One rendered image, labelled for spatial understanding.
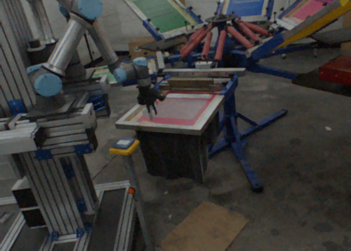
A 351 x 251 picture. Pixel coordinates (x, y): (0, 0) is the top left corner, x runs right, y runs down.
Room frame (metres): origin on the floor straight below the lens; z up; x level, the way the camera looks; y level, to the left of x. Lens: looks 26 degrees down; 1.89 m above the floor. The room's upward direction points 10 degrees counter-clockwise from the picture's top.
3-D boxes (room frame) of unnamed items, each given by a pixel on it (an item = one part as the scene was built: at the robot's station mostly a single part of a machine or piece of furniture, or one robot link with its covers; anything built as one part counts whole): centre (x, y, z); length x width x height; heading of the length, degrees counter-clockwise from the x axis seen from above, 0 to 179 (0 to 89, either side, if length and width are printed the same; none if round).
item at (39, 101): (1.72, 0.65, 1.31); 0.15 x 0.15 x 0.10
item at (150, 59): (3.05, 0.34, 1.05); 1.08 x 0.61 x 0.23; 91
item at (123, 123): (2.14, -0.06, 0.97); 0.79 x 0.58 x 0.04; 151
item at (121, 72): (1.80, 0.24, 1.35); 0.11 x 0.11 x 0.08; 26
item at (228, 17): (3.07, -0.56, 0.67); 0.39 x 0.39 x 1.35
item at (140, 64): (1.82, 0.14, 1.35); 0.09 x 0.08 x 0.11; 116
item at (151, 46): (3.64, -0.21, 0.91); 1.34 x 0.40 x 0.08; 31
